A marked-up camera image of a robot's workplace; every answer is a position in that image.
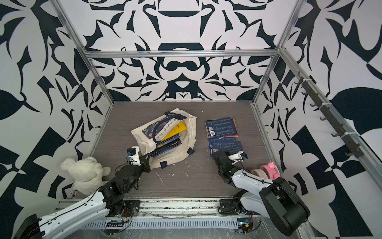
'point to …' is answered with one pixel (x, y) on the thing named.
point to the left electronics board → (114, 224)
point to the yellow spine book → (180, 127)
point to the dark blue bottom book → (158, 150)
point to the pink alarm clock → (273, 172)
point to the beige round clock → (259, 173)
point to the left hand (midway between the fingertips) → (148, 151)
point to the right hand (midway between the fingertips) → (222, 148)
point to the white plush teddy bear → (87, 174)
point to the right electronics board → (244, 225)
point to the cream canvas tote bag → (188, 138)
